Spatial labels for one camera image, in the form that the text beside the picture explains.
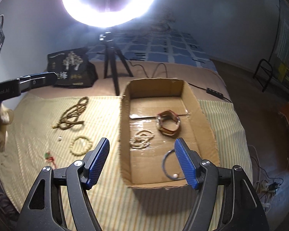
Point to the white power strip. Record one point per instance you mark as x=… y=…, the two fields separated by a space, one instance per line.
x=264 y=186

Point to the black printed gift bag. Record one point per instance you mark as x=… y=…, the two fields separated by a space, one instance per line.
x=73 y=68

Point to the blue checked quilt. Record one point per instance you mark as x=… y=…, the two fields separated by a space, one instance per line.
x=158 y=41

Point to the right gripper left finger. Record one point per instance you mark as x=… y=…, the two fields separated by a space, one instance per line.
x=43 y=209

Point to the white ring light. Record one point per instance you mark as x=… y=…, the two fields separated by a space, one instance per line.
x=106 y=13

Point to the black tripod stand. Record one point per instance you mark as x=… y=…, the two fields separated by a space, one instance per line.
x=111 y=52

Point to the black metal rack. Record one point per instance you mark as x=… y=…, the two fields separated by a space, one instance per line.
x=276 y=67

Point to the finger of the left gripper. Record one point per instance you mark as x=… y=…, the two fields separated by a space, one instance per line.
x=39 y=80

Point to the brown cardboard box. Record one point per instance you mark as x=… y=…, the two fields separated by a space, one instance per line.
x=153 y=114

